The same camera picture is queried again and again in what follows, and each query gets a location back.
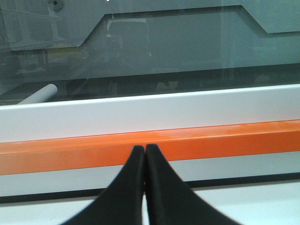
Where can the white baffle panel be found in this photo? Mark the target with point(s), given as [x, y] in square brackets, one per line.
[51, 24]

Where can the orange and white sash frame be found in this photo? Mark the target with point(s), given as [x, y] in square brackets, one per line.
[217, 137]

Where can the white rolled paper tube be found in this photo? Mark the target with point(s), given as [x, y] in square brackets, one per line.
[42, 95]

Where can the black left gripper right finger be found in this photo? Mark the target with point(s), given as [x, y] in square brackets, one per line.
[169, 199]

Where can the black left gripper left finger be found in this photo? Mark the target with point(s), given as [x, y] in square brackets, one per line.
[121, 202]

